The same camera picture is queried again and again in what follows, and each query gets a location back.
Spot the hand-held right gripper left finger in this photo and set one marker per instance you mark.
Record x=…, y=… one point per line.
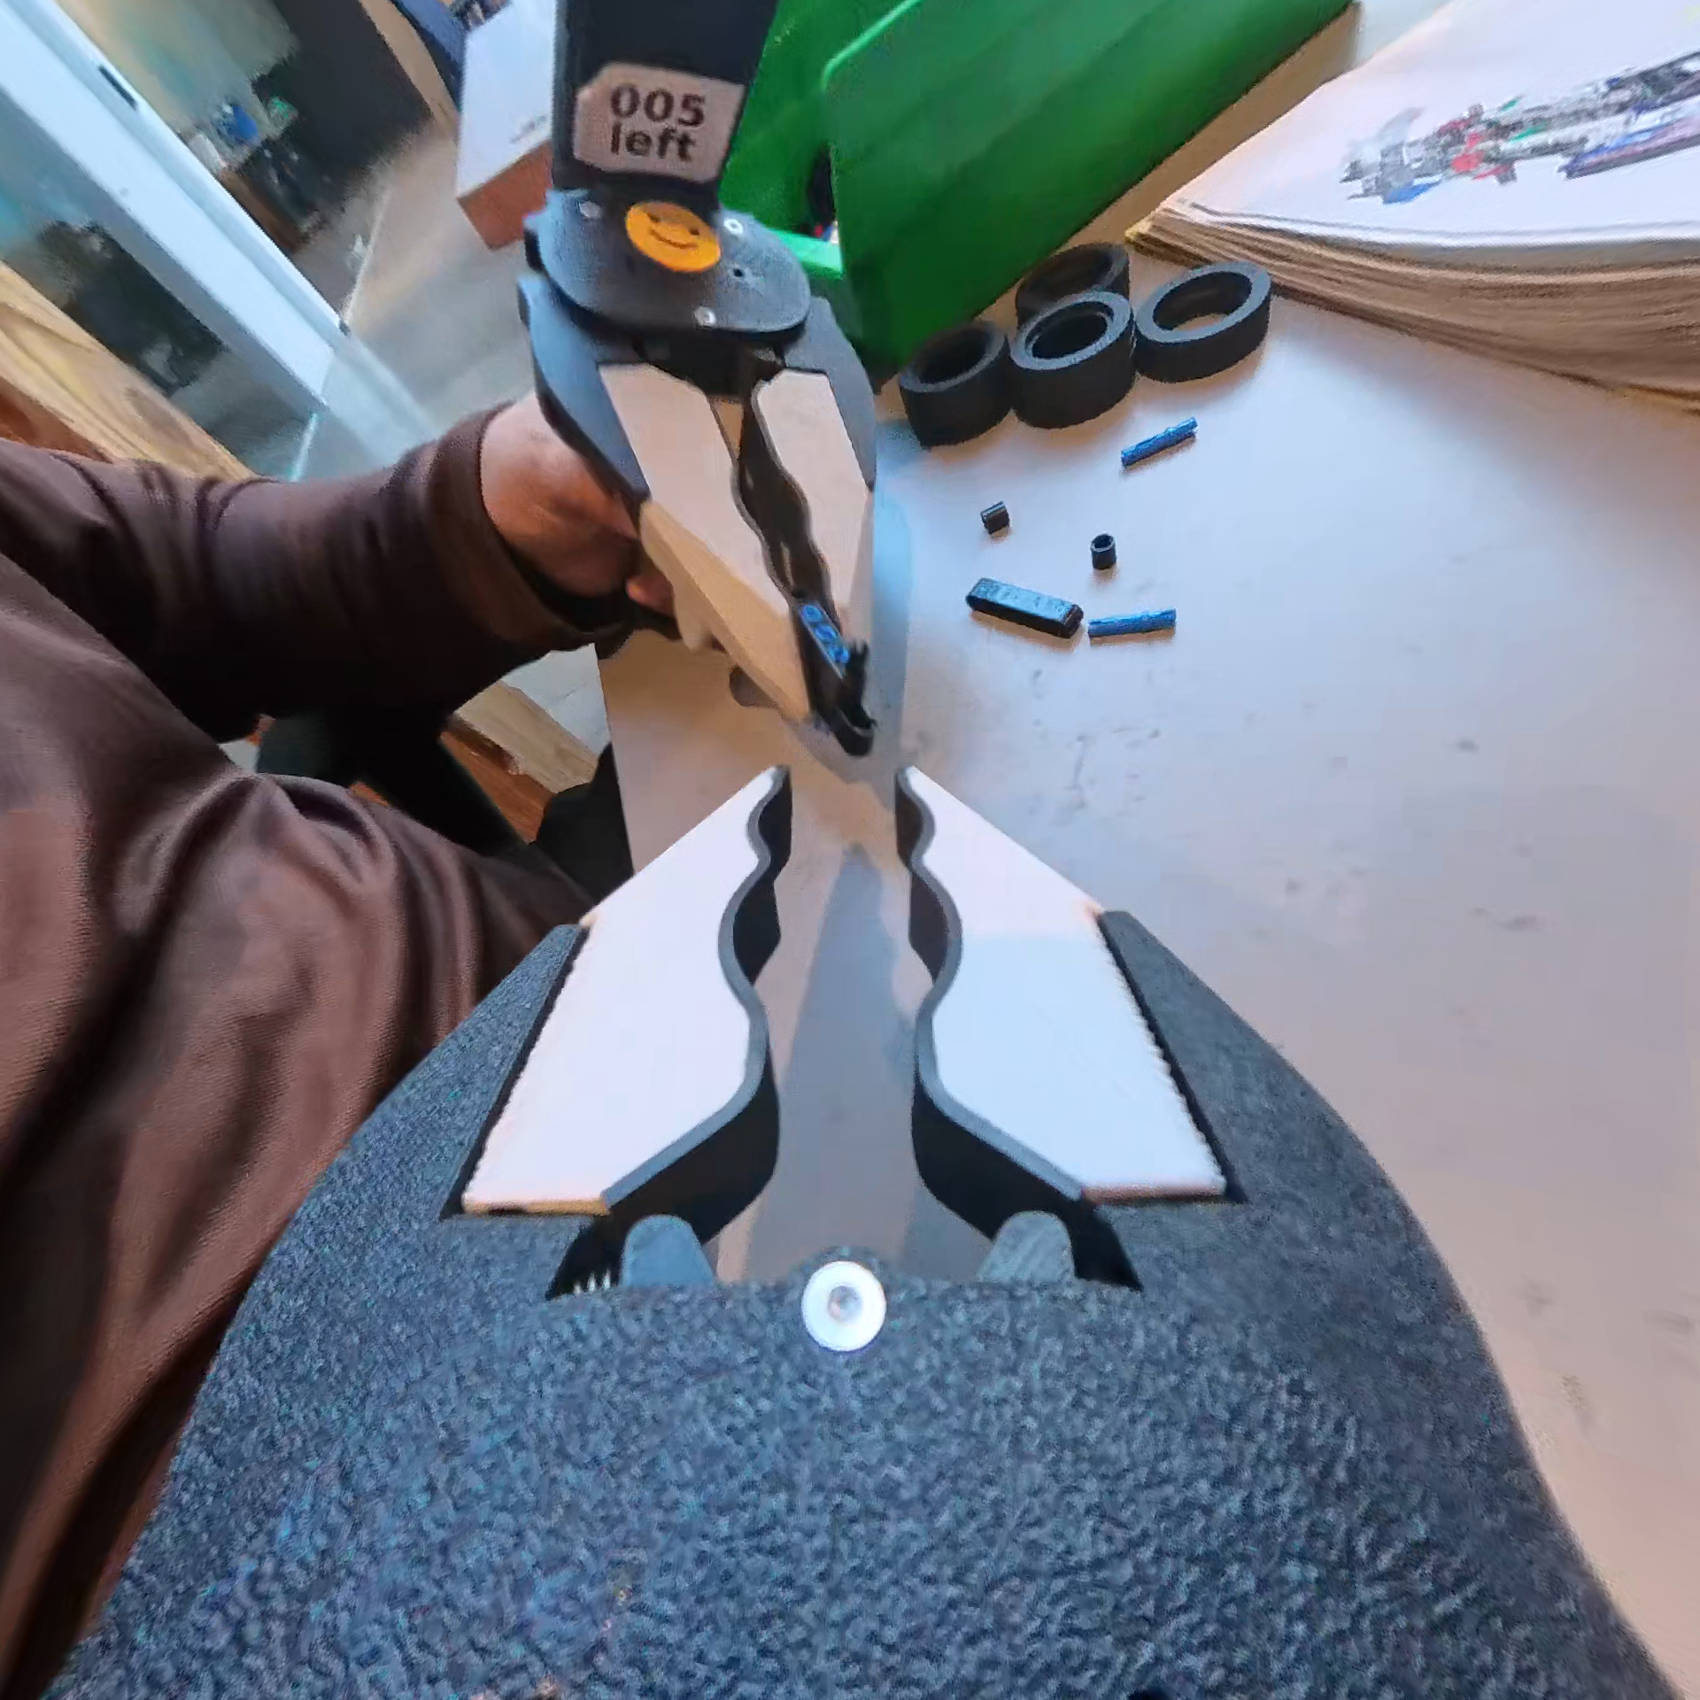
x=623, y=1063

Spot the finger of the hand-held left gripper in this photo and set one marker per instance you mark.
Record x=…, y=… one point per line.
x=831, y=493
x=705, y=530

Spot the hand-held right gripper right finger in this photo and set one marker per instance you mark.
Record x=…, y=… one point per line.
x=1064, y=1063

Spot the black beam assembly blue pins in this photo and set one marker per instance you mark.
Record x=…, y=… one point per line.
x=831, y=651

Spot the blue axle pin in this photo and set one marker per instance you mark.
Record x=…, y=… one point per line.
x=1132, y=622
x=1159, y=441

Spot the person's left forearm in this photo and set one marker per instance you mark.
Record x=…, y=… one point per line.
x=332, y=572

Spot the light grey desk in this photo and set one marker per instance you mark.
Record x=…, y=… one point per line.
x=1261, y=863

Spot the black brick beam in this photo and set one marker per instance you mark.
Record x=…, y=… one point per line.
x=1022, y=607

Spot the white wood-edged table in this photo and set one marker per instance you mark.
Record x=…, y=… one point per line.
x=504, y=106

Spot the green plastic bin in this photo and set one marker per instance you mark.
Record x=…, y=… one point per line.
x=1037, y=160

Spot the person's brown shirt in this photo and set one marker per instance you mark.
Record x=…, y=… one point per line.
x=199, y=1063

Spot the plywood board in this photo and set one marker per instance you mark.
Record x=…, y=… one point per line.
x=79, y=385

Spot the open instruction booklet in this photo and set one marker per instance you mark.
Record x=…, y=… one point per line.
x=1461, y=106

